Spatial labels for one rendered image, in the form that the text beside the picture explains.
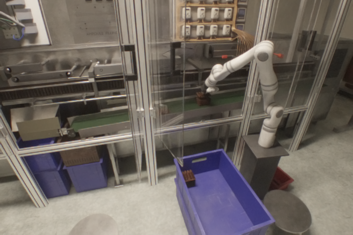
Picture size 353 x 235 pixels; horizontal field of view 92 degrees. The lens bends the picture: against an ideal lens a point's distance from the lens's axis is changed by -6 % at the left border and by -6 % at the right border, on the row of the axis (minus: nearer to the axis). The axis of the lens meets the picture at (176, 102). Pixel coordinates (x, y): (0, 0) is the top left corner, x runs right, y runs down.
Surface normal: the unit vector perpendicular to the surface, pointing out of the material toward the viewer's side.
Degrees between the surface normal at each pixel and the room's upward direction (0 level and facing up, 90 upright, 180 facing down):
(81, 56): 90
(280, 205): 0
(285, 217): 0
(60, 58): 90
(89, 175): 90
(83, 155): 90
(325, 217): 0
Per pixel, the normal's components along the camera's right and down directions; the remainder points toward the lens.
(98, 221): 0.00, -0.88
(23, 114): 0.22, -0.11
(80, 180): 0.25, 0.45
